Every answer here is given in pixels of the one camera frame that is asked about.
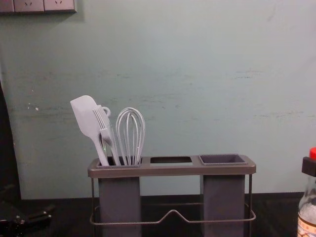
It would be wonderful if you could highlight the pale grey fork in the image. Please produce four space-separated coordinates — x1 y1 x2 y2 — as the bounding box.
92 105 122 165

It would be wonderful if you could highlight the pale grey silicone spatula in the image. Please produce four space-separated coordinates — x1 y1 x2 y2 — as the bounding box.
70 95 111 166

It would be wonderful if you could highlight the grey plastic bin with utensils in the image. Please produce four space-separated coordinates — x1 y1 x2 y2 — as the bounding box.
96 156 143 237

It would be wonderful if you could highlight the grey wall socket panel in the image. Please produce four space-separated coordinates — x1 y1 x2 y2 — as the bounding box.
0 0 78 16

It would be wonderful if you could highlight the pale grey loop-handled utensil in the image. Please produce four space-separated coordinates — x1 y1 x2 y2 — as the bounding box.
100 106 119 163

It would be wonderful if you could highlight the clear glass bottle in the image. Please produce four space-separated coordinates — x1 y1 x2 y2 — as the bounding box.
298 147 316 237

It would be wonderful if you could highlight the pale grey whisk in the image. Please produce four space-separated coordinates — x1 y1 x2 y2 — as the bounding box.
115 107 146 166

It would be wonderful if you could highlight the black table cloth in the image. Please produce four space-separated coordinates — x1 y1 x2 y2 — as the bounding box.
0 191 316 237

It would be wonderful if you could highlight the empty grey plastic bin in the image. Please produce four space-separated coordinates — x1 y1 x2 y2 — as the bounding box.
198 154 247 237

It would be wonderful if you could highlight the grey metal utensil rack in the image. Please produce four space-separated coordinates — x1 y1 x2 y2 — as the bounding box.
87 154 257 237

